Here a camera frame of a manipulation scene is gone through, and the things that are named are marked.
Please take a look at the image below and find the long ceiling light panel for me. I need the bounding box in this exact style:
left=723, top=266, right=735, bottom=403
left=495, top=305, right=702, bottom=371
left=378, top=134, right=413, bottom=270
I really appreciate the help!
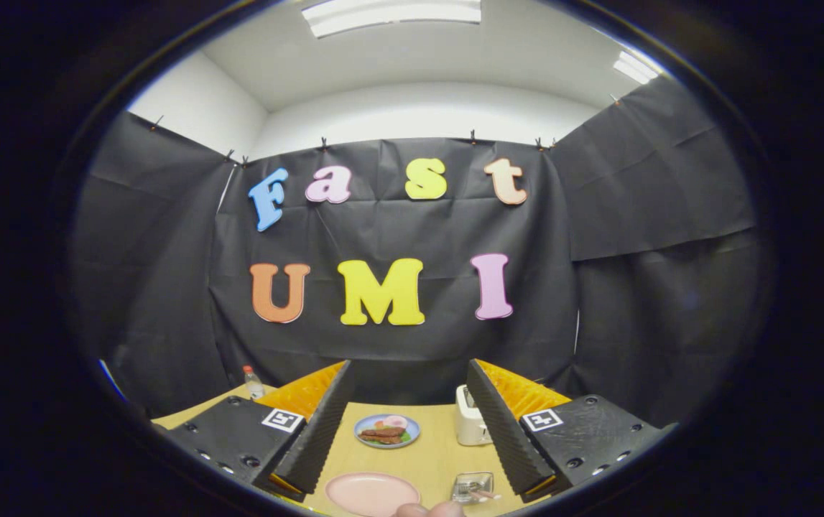
left=302, top=0, right=482, bottom=38

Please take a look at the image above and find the blue plate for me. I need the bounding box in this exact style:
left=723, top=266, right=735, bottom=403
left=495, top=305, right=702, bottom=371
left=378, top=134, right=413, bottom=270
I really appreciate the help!
left=353, top=414, right=421, bottom=450

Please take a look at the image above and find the pink plate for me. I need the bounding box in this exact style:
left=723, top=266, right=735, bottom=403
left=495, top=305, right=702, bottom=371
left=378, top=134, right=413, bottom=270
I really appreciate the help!
left=325, top=472, right=421, bottom=517

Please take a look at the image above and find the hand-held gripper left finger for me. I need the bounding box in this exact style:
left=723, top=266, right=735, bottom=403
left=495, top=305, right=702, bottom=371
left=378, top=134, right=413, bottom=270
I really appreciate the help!
left=149, top=359, right=353, bottom=503

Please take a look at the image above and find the metal wire basket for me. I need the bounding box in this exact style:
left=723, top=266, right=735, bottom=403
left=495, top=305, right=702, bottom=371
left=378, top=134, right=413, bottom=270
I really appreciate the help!
left=451, top=471, right=496, bottom=505

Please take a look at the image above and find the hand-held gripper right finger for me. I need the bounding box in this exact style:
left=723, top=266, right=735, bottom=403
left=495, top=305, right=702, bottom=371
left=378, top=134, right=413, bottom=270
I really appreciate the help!
left=466, top=359, right=675, bottom=503

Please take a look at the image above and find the black backdrop cloth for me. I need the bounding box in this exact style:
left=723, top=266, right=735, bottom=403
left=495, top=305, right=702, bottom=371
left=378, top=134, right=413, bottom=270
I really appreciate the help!
left=70, top=75, right=761, bottom=432

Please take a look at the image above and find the small ceiling light panel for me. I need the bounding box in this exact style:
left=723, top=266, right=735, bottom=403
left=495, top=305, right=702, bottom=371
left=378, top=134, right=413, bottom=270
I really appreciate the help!
left=613, top=50, right=660, bottom=85

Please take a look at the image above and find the white toaster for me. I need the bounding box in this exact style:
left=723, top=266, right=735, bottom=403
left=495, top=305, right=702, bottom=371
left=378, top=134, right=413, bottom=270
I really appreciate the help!
left=455, top=384, right=493, bottom=447

